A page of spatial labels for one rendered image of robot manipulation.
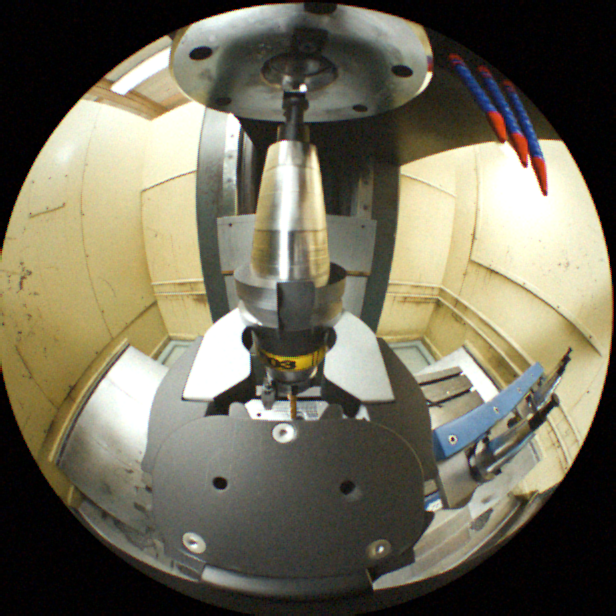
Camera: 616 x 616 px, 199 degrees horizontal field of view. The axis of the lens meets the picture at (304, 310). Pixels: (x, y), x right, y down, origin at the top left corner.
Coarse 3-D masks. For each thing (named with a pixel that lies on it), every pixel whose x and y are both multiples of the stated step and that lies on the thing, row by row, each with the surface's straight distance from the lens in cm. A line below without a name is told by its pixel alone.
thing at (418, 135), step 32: (416, 96) 34; (448, 96) 33; (256, 128) 46; (320, 128) 46; (352, 128) 45; (384, 128) 44; (416, 128) 42; (448, 128) 41; (480, 128) 40; (544, 128) 37; (384, 160) 63; (416, 160) 59
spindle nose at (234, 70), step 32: (192, 32) 12; (224, 32) 12; (256, 32) 12; (288, 32) 12; (320, 32) 12; (352, 32) 12; (384, 32) 12; (416, 32) 12; (192, 64) 14; (224, 64) 14; (256, 64) 14; (288, 64) 18; (320, 64) 17; (352, 64) 14; (384, 64) 14; (416, 64) 14; (192, 96) 17; (224, 96) 17; (256, 96) 17; (320, 96) 16; (352, 96) 16; (384, 96) 16
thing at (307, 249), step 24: (288, 144) 9; (264, 168) 10; (288, 168) 9; (312, 168) 9; (264, 192) 9; (288, 192) 8; (312, 192) 9; (264, 216) 8; (288, 216) 8; (312, 216) 8; (264, 240) 8; (288, 240) 8; (312, 240) 8; (264, 264) 8; (288, 264) 8; (312, 264) 8
